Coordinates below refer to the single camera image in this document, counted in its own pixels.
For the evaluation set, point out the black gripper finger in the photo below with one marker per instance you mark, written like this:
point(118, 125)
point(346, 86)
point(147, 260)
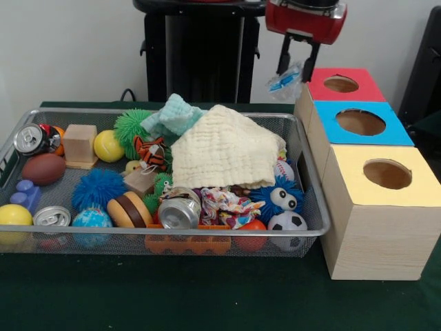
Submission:
point(284, 55)
point(311, 62)

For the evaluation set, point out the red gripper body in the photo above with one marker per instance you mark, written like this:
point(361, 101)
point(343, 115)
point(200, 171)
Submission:
point(303, 22)

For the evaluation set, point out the crushed clear plastic bottle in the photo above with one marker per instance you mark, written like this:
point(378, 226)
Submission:
point(287, 84)

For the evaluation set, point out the cream waffle cloth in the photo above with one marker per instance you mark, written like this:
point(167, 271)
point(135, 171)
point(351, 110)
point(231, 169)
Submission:
point(224, 151)

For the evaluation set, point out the green puffer ball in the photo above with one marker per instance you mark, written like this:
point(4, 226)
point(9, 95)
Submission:
point(129, 129)

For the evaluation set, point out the crushed drink can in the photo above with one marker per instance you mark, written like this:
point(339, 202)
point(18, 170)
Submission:
point(179, 210)

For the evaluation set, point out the yellow tennis ball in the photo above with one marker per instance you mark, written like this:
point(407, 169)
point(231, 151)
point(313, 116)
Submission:
point(108, 146)

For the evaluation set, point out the orange basketball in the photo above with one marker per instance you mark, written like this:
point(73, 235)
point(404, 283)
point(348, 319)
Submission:
point(60, 150)

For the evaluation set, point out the wooden box with three holes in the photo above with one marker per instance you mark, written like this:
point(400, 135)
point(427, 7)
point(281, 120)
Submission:
point(375, 241)

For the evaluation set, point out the black chair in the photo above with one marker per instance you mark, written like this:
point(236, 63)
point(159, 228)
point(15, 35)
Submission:
point(423, 69)

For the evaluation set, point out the mint green cloth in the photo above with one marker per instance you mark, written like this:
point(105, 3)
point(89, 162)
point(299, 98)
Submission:
point(177, 113)

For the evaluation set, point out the dark green table cloth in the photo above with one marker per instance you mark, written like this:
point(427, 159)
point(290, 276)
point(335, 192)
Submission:
point(430, 127)
point(206, 293)

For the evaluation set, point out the blue puffer ball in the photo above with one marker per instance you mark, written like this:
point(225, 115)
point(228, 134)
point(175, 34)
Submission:
point(262, 200)

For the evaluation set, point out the soccer ball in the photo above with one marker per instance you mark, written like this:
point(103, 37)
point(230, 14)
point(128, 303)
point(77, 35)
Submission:
point(287, 224)

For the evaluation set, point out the toy hamburger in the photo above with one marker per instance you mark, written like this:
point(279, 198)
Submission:
point(129, 209)

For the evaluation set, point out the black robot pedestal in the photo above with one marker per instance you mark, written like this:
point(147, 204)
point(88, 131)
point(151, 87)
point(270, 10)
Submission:
point(203, 51)

